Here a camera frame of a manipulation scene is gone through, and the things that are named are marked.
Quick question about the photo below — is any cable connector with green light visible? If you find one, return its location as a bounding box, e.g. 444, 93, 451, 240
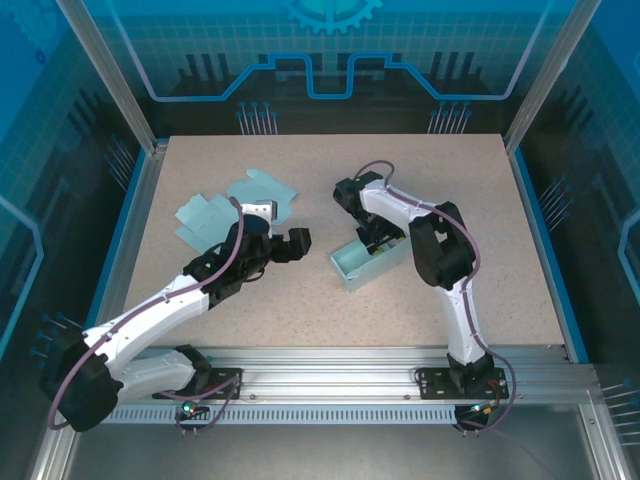
175, 396, 212, 421
460, 399, 502, 420

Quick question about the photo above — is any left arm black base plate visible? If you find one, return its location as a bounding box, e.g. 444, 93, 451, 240
152, 367, 246, 401

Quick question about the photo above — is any light blue paper box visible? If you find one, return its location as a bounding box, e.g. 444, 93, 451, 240
328, 238, 407, 295
173, 168, 302, 254

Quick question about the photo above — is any aluminium frame bar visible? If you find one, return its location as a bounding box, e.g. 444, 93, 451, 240
29, 399, 84, 480
579, 402, 639, 480

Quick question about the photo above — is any blue table side trim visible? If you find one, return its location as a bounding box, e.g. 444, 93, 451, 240
73, 147, 151, 365
509, 147, 591, 365

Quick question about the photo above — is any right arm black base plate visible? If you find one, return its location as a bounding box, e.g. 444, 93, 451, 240
415, 363, 511, 401

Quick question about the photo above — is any aluminium frame post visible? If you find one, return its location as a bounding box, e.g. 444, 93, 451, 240
53, 0, 170, 155
502, 0, 609, 154

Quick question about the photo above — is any aluminium mounting rail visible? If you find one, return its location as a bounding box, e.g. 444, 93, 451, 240
62, 343, 599, 407

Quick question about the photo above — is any slotted grey cable duct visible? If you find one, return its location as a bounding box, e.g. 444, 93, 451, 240
78, 405, 460, 426

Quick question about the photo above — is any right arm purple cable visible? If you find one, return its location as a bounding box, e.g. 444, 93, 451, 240
357, 159, 518, 437

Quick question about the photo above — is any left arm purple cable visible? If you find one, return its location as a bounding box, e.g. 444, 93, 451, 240
48, 196, 247, 437

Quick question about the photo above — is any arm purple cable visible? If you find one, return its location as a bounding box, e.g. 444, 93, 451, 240
357, 159, 518, 437
48, 196, 247, 437

